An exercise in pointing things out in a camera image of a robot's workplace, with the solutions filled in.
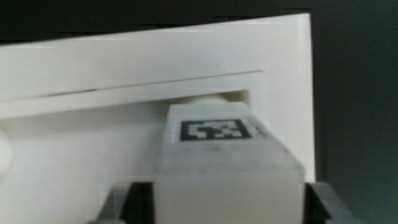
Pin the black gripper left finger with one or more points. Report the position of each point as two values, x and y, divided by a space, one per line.
128 207

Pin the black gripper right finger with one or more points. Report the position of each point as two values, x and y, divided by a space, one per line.
325 210

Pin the white table leg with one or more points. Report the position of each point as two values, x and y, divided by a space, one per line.
227 176

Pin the white square table top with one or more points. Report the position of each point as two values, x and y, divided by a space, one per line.
69 153

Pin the white front fence bar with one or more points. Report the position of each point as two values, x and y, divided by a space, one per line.
140 66

